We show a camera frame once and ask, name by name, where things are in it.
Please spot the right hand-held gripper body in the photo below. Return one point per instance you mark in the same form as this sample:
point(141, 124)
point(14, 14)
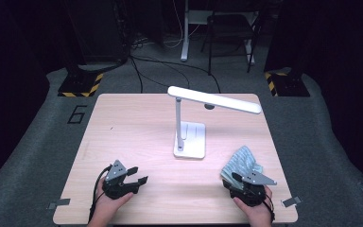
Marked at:
point(249, 190)

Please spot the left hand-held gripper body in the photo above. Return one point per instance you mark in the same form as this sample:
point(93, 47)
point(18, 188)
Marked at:
point(116, 186)

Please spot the light blue fluffy cloth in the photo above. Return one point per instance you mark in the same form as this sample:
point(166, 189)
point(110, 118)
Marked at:
point(241, 159)

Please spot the white desk lamp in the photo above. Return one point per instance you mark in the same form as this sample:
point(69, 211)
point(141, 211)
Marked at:
point(189, 138)

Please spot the person's left hand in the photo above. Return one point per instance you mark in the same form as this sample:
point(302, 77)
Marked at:
point(112, 206)

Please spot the person's right hand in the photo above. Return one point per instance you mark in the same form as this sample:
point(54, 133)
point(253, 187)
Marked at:
point(255, 211)

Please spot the grey tape strip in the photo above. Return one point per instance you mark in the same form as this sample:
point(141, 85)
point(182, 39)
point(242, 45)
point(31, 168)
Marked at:
point(59, 203)
point(291, 201)

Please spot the dark round table grommet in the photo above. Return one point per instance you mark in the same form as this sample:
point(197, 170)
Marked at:
point(208, 107)

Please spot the black stand base yellow stripes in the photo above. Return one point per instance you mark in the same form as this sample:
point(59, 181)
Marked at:
point(78, 85)
point(290, 86)

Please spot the black cabinet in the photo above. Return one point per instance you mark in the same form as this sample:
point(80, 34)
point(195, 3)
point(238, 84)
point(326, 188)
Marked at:
point(97, 31)

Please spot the black chair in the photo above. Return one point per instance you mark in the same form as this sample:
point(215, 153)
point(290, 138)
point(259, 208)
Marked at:
point(230, 26)

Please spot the dark curtain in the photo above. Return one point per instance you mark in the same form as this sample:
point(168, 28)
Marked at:
point(343, 63)
point(6, 63)

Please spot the white desk frame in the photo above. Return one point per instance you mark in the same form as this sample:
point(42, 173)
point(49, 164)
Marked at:
point(185, 38)

